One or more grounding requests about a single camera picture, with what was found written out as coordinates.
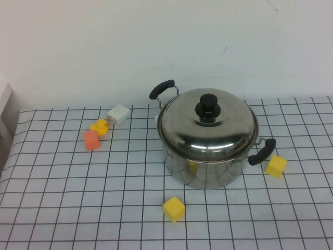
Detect stainless steel lid black knob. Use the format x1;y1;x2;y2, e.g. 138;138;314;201
157;87;260;164

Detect white power adapter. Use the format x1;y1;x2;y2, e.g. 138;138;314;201
106;104;131;128

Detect yellow rubber duck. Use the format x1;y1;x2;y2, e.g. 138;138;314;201
89;118;109;136

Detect orange foam cube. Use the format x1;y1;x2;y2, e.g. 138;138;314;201
82;130;100;151

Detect yellow foam cube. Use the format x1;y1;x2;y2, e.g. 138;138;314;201
162;196;186;223
265;155;288;179

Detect white black checkered tablecloth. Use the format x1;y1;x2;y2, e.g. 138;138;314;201
0;95;333;250

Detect white furniture panel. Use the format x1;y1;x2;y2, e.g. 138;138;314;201
0;82;20;180

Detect stainless steel pot black handles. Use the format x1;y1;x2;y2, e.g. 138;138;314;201
148;79;276;190

